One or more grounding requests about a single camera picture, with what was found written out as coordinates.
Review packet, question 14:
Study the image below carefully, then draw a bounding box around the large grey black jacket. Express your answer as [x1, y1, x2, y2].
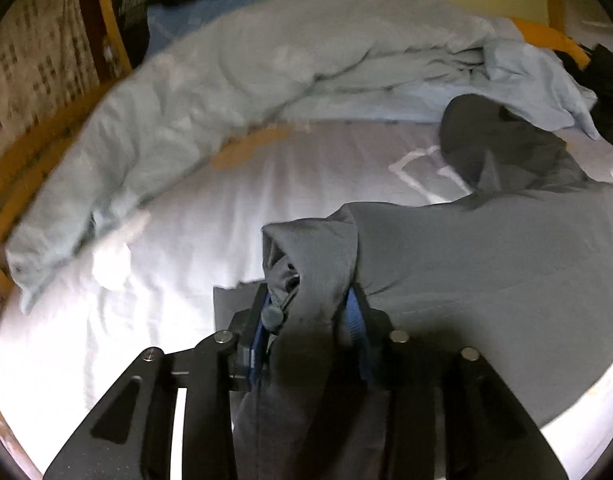
[234, 96, 613, 479]

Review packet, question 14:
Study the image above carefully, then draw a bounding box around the white bed sheet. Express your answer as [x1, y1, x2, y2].
[0, 119, 613, 480]

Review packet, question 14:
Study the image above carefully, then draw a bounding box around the black puffer jacket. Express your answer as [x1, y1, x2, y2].
[556, 44, 613, 146]

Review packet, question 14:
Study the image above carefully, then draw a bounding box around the orange pillow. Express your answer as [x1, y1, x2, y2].
[511, 18, 591, 70]

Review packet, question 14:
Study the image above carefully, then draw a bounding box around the light blue duvet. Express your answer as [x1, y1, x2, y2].
[6, 0, 599, 313]

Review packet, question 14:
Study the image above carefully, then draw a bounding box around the blue pillow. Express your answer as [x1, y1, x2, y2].
[145, 0, 265, 60]

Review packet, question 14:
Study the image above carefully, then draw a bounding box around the wooden bunk bed frame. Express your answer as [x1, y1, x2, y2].
[0, 0, 570, 296]

